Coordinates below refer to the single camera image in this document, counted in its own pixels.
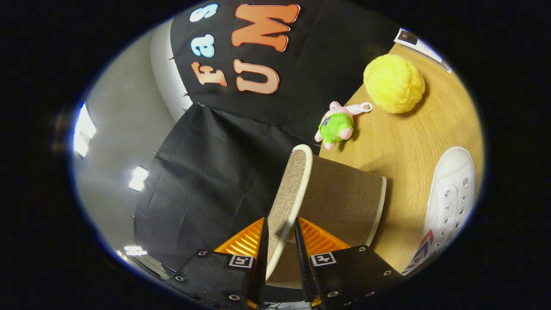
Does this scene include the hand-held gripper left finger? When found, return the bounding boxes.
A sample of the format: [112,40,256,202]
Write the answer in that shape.
[166,217,269,310]

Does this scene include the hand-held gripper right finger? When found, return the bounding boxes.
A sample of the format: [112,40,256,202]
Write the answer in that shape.
[294,217,405,310]

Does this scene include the beige fabric storage box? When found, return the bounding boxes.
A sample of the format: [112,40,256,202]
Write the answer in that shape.
[266,144,387,289]

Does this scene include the white shoe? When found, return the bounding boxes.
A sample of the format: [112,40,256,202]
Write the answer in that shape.
[401,146,477,277]

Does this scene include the black backdrop cloth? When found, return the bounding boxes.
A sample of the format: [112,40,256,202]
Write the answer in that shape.
[133,0,401,272]

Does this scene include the pink and green plush toy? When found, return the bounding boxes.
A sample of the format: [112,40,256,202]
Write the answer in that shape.
[314,101,373,150]

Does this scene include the yellow fluffy plush ball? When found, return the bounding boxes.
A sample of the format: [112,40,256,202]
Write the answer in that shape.
[363,54,426,114]

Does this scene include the white book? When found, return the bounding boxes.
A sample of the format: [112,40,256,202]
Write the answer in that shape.
[393,28,452,74]

